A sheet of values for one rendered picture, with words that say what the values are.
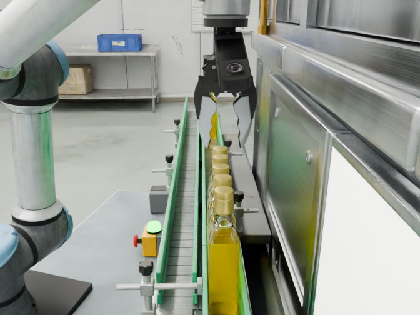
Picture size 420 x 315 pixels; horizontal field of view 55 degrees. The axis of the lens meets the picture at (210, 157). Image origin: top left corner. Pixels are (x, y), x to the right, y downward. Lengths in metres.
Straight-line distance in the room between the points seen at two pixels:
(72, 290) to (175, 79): 5.77
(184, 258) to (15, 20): 0.65
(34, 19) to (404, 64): 0.50
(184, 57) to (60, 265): 5.62
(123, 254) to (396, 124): 1.05
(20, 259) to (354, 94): 0.79
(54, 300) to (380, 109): 0.94
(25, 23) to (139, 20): 6.04
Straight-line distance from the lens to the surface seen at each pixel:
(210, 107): 0.67
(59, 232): 1.08
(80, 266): 1.29
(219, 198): 0.71
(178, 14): 6.64
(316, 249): 0.60
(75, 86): 6.37
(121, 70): 6.82
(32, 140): 0.95
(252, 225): 1.18
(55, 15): 0.66
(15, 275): 1.02
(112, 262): 1.28
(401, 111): 0.38
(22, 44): 0.71
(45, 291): 1.19
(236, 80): 0.57
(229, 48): 0.63
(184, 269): 1.00
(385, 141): 0.41
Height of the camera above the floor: 1.47
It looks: 20 degrees down
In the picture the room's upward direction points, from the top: straight up
